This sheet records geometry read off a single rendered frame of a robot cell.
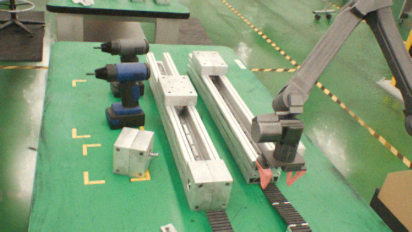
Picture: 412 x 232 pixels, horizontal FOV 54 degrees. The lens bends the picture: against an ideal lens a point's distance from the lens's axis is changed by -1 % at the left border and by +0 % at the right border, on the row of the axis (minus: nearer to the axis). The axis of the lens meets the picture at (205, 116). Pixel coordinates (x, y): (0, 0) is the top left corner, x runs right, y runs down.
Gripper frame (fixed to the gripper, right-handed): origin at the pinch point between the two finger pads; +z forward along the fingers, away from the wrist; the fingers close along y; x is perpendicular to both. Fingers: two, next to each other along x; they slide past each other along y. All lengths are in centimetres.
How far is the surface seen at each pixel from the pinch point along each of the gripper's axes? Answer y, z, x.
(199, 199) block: 22.1, 1.9, 1.1
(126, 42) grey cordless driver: 33, -16, -64
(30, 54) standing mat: 85, 82, -293
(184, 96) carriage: 16.4, -6.5, -39.7
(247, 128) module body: -3.4, 0.1, -28.6
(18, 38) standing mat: 99, 82, -335
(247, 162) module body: 4.5, -0.1, -10.0
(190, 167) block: 23.6, -3.8, -5.0
